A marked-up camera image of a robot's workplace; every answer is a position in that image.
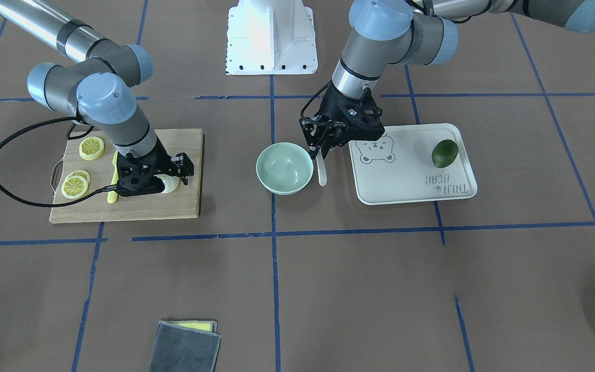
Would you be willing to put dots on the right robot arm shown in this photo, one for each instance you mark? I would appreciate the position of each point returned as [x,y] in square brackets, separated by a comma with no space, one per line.
[97,91]

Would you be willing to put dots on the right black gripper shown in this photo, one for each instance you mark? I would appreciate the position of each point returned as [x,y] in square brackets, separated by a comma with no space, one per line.
[163,153]

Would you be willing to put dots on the white ceramic spoon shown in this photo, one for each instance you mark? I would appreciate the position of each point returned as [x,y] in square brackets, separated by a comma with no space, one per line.
[321,170]

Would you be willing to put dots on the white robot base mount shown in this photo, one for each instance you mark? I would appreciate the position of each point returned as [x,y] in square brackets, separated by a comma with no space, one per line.
[271,37]

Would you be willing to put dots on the lower lemon slice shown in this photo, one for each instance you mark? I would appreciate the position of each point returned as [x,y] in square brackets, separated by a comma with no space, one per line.
[74,187]

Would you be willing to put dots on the grey folded cloth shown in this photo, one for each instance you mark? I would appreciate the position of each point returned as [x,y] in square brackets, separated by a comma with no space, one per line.
[185,345]

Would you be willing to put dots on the cream bear serving tray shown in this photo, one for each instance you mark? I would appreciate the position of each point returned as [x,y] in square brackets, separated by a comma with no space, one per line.
[398,168]

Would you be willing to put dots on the wooden cutting board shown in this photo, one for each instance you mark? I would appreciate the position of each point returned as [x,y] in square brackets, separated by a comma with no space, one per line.
[182,203]

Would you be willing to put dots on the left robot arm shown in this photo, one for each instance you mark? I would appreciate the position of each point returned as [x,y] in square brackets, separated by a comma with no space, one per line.
[425,33]

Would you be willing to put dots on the mint green bowl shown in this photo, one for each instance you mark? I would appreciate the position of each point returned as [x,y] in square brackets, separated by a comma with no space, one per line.
[284,168]

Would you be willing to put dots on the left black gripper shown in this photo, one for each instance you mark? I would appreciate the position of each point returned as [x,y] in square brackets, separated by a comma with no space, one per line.
[330,106]

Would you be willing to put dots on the white steamed bun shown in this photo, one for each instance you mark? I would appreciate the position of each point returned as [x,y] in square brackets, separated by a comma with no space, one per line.
[170,183]

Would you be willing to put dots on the upper lemon slice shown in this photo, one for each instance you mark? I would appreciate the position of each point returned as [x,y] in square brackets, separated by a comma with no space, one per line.
[91,148]

